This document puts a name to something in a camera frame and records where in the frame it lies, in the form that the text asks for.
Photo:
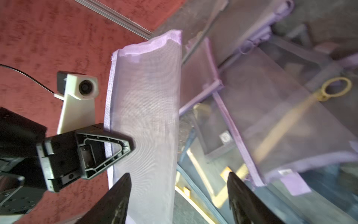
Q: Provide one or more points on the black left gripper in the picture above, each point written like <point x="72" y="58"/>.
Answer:
<point x="85" y="153"/>

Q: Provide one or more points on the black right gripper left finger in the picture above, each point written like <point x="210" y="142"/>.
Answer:
<point x="113" y="206"/>

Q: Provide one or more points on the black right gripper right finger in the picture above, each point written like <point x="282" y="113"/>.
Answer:
<point x="246" y="207"/>

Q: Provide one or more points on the purple mesh pencil pouch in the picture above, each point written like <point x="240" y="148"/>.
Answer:
<point x="143" y="103"/>

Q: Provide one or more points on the grey blue mesh pouch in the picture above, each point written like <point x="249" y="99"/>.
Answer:
<point x="210" y="153"/>

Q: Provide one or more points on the yellow trimmed mesh pouch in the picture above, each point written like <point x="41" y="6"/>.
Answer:
<point x="334" y="93"/>

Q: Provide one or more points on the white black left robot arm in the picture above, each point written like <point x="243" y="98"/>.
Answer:
<point x="32" y="163"/>

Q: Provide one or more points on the small purple mesh pouch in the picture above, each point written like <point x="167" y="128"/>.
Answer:
<point x="199" y="77"/>

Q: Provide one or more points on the aluminium left corner post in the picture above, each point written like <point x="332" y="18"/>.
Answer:
<point x="116" y="17"/>

